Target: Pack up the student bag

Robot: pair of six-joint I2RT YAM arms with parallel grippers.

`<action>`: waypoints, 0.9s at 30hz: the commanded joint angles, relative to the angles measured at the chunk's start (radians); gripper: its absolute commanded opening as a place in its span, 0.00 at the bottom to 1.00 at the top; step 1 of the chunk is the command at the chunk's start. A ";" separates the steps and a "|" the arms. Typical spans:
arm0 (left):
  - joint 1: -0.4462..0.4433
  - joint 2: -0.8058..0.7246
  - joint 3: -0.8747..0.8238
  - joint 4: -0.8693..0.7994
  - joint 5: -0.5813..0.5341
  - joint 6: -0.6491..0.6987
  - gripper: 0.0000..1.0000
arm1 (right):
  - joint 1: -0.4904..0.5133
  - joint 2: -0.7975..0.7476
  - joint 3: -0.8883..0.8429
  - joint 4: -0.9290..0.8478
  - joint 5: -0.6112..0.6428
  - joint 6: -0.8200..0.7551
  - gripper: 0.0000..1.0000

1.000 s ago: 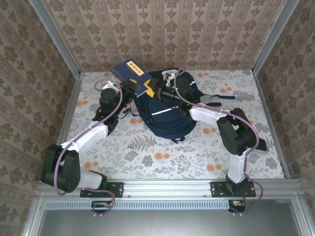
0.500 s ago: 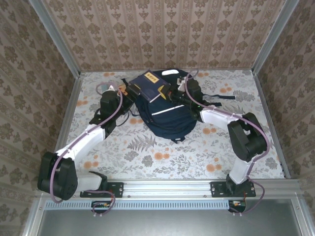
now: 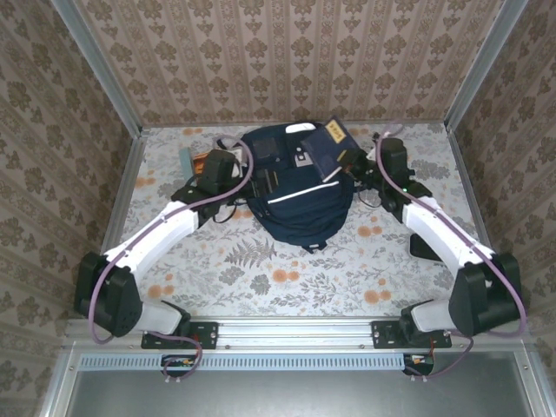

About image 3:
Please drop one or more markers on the orange paperback book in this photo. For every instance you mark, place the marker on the orange paperback book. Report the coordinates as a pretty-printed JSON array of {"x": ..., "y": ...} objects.
[{"x": 199, "y": 163}]

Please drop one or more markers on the navy book yellow label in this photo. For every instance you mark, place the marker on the navy book yellow label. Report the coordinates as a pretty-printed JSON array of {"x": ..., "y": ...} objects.
[{"x": 323, "y": 152}]

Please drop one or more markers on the light blue pencil case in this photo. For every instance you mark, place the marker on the light blue pencil case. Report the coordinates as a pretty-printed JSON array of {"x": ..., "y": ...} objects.
[{"x": 185, "y": 160}]

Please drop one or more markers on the navy blue backpack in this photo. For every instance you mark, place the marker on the navy blue backpack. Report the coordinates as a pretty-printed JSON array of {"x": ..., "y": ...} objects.
[{"x": 299, "y": 213}]

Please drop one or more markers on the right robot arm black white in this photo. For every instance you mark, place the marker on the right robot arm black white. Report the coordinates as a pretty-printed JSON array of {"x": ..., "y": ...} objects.
[{"x": 434, "y": 230}]

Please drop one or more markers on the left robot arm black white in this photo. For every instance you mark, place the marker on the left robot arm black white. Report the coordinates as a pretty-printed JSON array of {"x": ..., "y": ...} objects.
[{"x": 152, "y": 239}]

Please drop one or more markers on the thin aluminium edge strip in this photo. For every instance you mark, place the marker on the thin aluminium edge strip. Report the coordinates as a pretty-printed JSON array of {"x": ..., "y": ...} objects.
[{"x": 195, "y": 126}]

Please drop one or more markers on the grey metal panel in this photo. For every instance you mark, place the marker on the grey metal panel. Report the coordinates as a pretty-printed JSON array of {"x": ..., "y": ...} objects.
[{"x": 304, "y": 395}]

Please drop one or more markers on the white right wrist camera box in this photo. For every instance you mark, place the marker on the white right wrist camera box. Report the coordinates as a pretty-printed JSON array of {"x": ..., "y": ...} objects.
[{"x": 372, "y": 154}]

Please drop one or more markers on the aluminium side rail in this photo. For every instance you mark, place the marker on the aluminium side rail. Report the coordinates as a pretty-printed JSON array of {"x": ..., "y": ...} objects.
[
  {"x": 131, "y": 165},
  {"x": 462, "y": 165}
]

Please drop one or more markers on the aluminium frame post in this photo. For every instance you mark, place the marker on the aluminium frame post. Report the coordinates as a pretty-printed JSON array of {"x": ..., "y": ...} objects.
[
  {"x": 95, "y": 65},
  {"x": 486, "y": 65}
]

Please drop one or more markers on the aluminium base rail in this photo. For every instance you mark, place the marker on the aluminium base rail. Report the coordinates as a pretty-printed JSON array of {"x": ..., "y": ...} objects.
[{"x": 295, "y": 332}]

